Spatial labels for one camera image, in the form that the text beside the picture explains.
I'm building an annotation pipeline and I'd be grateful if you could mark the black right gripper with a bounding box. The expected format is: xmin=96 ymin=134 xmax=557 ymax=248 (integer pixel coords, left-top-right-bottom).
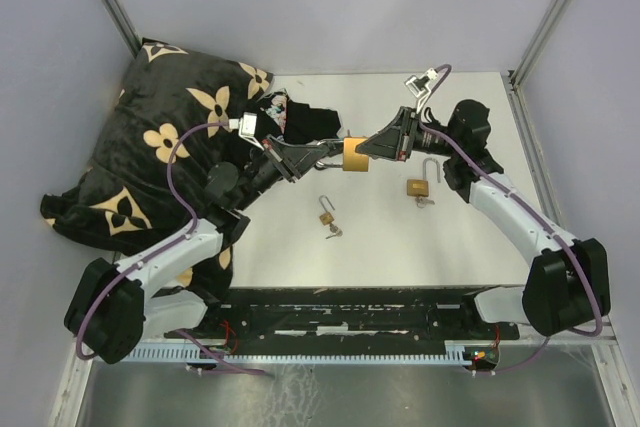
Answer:
xmin=354 ymin=108 xmax=458 ymax=164

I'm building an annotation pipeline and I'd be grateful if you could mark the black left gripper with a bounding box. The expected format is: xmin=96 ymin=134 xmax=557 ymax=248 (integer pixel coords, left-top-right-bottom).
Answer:
xmin=235 ymin=134 xmax=331 ymax=212

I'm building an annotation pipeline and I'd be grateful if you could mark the large brass padlock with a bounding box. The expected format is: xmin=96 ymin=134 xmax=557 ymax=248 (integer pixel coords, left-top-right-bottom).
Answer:
xmin=314 ymin=136 xmax=369 ymax=172

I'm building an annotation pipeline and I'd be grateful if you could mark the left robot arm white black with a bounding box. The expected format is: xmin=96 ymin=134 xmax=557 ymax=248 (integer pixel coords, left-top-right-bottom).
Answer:
xmin=64 ymin=136 xmax=344 ymax=364

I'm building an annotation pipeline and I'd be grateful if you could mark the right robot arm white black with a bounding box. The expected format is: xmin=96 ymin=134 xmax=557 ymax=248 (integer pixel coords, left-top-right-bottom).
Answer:
xmin=355 ymin=100 xmax=611 ymax=338

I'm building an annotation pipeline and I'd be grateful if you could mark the small padlock key bunch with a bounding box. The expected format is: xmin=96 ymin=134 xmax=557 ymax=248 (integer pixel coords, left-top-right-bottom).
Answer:
xmin=326 ymin=224 xmax=343 ymax=239

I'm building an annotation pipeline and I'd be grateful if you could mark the black printed garment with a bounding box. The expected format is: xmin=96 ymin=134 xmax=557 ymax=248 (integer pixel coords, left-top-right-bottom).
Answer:
xmin=219 ymin=91 xmax=344 ymax=183

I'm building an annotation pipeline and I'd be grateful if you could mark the medium brass padlock long shackle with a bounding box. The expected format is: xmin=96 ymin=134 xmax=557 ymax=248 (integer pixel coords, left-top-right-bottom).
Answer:
xmin=406 ymin=157 xmax=442 ymax=200

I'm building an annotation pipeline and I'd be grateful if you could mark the small brass padlock long shackle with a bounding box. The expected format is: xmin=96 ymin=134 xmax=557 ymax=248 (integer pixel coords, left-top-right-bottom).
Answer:
xmin=319 ymin=195 xmax=335 ymax=226

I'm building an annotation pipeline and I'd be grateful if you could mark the black floral pillow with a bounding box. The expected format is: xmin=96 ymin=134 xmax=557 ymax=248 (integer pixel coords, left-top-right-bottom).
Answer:
xmin=40 ymin=37 xmax=275 ymax=298

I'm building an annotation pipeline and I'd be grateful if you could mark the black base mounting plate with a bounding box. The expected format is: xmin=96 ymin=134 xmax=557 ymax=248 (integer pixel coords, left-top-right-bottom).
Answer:
xmin=189 ymin=287 xmax=520 ymax=352

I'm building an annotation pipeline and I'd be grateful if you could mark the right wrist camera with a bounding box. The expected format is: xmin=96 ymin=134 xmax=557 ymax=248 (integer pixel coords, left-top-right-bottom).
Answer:
xmin=405 ymin=68 xmax=438 ymax=111

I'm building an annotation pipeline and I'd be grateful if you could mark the right aluminium corner post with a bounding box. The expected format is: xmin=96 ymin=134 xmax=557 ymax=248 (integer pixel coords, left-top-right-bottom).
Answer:
xmin=507 ymin=0 xmax=604 ymax=91

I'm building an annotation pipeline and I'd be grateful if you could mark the light blue cable duct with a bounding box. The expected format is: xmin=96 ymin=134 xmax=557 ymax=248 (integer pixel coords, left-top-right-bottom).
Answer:
xmin=123 ymin=335 xmax=491 ymax=366

